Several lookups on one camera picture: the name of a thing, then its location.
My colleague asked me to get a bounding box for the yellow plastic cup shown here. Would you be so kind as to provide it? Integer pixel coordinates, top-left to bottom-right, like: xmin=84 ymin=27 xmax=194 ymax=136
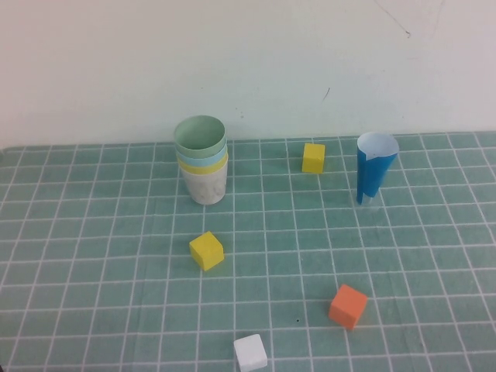
xmin=177 ymin=155 xmax=229 ymax=177

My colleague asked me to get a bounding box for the pink speckled plastic cup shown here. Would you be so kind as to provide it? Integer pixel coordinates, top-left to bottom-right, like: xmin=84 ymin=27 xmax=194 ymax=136
xmin=181 ymin=159 xmax=229 ymax=205

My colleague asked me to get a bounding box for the yellow foam cube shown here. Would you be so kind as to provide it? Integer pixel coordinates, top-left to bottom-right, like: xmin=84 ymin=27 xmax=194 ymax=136
xmin=188 ymin=230 xmax=226 ymax=271
xmin=301 ymin=142 xmax=326 ymax=174

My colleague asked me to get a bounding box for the blue rolled paper cone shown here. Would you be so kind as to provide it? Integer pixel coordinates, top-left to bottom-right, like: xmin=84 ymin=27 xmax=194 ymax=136
xmin=356 ymin=131 xmax=401 ymax=206

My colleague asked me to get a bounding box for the orange foam cube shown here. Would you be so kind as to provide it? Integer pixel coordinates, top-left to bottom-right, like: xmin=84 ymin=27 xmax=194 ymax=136
xmin=329 ymin=284 xmax=369 ymax=331

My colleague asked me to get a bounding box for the green white-grid tablecloth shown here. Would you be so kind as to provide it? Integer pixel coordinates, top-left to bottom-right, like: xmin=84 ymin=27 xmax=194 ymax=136
xmin=0 ymin=131 xmax=496 ymax=372

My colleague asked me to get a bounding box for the white foam cube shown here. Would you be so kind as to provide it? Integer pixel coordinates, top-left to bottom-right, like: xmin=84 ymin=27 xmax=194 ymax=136
xmin=233 ymin=333 xmax=269 ymax=372

